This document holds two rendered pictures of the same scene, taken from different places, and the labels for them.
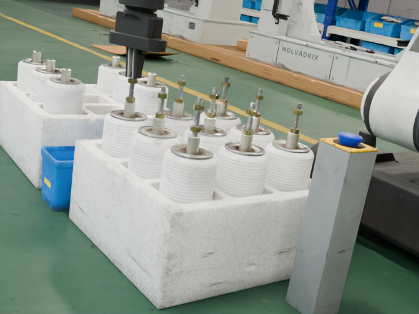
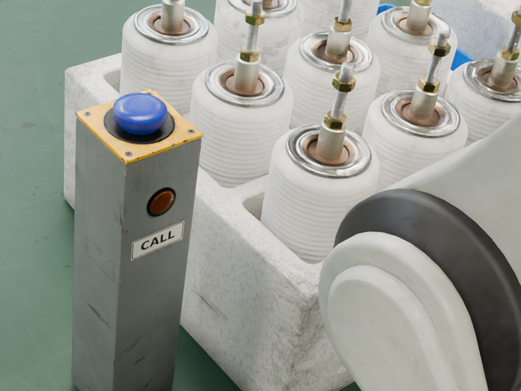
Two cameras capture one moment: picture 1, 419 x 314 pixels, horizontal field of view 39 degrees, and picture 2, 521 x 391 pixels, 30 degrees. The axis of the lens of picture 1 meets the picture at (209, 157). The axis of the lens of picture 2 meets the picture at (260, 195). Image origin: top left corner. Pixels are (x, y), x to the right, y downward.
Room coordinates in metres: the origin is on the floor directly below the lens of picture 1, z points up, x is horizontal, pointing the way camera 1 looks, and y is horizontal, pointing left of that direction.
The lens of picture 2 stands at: (0.97, -0.83, 0.75)
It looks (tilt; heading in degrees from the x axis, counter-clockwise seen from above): 39 degrees down; 82
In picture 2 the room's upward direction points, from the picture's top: 10 degrees clockwise
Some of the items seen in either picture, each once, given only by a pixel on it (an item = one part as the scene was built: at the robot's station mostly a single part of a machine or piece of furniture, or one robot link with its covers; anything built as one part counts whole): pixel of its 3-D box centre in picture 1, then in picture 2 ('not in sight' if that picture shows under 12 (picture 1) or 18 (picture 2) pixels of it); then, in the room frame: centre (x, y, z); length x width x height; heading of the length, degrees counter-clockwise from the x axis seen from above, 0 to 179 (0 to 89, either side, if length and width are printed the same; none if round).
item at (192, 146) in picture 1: (192, 145); (172, 14); (0.97, 0.03, 0.26); 0.02 x 0.02 x 0.03
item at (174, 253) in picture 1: (196, 205); (308, 178); (1.14, 0.01, 0.09); 0.39 x 0.39 x 0.18; 38
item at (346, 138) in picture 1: (349, 140); (139, 116); (0.95, -0.23, 0.32); 0.04 x 0.04 x 0.02
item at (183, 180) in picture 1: (184, 200); (164, 100); (0.97, 0.03, 0.16); 0.10 x 0.10 x 0.18
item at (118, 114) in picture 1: (128, 116); not in sight; (1.16, 0.18, 0.25); 0.08 x 0.08 x 0.01
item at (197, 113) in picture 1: (197, 118); not in sight; (0.97, 0.03, 0.31); 0.01 x 0.01 x 0.08
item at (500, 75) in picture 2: (221, 109); (503, 70); (1.30, -0.01, 0.26); 0.02 x 0.02 x 0.03
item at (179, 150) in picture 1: (191, 152); (171, 25); (0.97, 0.03, 0.25); 0.08 x 0.08 x 0.01
